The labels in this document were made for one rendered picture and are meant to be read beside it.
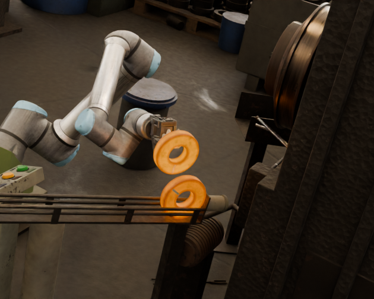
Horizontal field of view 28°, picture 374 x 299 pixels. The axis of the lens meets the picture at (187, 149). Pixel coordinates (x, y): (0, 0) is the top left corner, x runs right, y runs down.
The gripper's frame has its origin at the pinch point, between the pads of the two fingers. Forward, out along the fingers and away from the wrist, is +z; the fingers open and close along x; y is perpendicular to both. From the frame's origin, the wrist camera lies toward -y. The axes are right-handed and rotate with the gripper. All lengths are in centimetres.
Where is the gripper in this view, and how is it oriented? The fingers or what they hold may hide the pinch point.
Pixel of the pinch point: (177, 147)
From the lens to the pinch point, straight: 249.3
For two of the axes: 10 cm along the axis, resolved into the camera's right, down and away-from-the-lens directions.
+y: 0.8, -9.7, -2.3
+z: 4.6, 2.4, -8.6
